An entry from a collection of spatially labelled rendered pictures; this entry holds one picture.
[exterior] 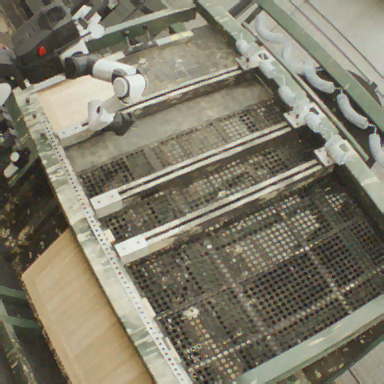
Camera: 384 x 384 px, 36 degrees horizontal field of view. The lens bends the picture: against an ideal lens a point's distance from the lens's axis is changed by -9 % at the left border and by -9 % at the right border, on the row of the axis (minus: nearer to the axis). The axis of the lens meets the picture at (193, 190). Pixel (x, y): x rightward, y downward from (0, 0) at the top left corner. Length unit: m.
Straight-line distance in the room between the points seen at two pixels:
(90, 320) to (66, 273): 0.28
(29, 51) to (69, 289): 1.14
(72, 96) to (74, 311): 1.10
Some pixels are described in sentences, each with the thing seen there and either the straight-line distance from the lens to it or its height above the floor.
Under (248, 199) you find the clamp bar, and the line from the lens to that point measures 2.71.
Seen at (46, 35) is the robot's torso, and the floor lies 1.29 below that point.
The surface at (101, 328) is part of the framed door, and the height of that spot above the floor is 0.56.
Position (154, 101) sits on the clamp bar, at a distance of 3.07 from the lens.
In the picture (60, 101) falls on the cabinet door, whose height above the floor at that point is 0.97.
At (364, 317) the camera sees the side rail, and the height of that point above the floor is 1.51.
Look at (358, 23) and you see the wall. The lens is 8.19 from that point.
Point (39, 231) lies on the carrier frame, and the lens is 3.18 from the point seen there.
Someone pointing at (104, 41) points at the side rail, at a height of 1.28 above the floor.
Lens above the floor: 1.89
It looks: 13 degrees down
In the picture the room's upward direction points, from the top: 48 degrees clockwise
